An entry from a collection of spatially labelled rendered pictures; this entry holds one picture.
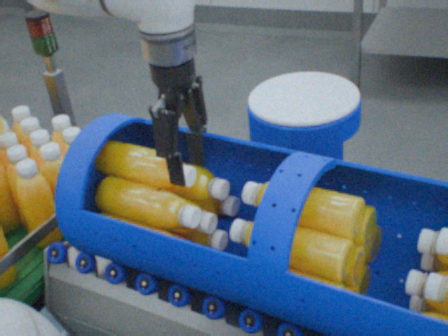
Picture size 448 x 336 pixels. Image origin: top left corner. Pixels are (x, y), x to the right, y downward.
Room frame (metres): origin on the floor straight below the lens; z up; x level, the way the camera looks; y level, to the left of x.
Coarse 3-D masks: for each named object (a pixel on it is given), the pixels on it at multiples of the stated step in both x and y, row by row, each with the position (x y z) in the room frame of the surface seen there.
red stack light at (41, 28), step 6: (48, 18) 1.67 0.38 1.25; (30, 24) 1.66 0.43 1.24; (36, 24) 1.65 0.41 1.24; (42, 24) 1.66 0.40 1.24; (48, 24) 1.67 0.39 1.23; (30, 30) 1.66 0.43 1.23; (36, 30) 1.65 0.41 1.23; (42, 30) 1.66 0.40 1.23; (48, 30) 1.67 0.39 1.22; (36, 36) 1.66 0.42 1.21; (42, 36) 1.66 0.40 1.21
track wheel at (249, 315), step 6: (246, 312) 0.85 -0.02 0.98; (252, 312) 0.84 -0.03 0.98; (258, 312) 0.84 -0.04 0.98; (240, 318) 0.85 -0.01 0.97; (246, 318) 0.84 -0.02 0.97; (252, 318) 0.84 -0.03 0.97; (258, 318) 0.83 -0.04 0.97; (240, 324) 0.84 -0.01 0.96; (246, 324) 0.84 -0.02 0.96; (252, 324) 0.83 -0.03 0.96; (258, 324) 0.83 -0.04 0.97; (246, 330) 0.83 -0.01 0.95; (252, 330) 0.82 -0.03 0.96; (258, 330) 0.82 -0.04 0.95
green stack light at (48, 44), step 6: (54, 30) 1.70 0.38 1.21; (30, 36) 1.67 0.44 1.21; (48, 36) 1.66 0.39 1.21; (54, 36) 1.68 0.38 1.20; (36, 42) 1.66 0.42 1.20; (42, 42) 1.65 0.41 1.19; (48, 42) 1.66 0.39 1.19; (54, 42) 1.67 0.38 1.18; (36, 48) 1.66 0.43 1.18; (42, 48) 1.65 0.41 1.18; (48, 48) 1.66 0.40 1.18; (54, 48) 1.67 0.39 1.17; (36, 54) 1.66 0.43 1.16; (42, 54) 1.65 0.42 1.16
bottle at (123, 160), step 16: (112, 144) 1.12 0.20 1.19; (128, 144) 1.11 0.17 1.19; (96, 160) 1.10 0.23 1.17; (112, 160) 1.08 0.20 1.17; (128, 160) 1.07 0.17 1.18; (144, 160) 1.05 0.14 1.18; (160, 160) 1.04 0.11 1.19; (128, 176) 1.06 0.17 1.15; (144, 176) 1.04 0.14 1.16; (160, 176) 1.02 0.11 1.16
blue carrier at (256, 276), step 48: (96, 144) 1.06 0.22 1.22; (144, 144) 1.24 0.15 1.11; (240, 144) 1.06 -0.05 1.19; (240, 192) 1.11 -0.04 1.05; (288, 192) 0.85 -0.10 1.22; (384, 192) 0.95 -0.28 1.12; (432, 192) 0.90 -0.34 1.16; (96, 240) 0.97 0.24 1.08; (144, 240) 0.91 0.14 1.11; (288, 240) 0.79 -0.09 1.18; (384, 240) 0.94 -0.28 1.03; (240, 288) 0.80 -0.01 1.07; (288, 288) 0.76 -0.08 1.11; (336, 288) 0.72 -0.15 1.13; (384, 288) 0.88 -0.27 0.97
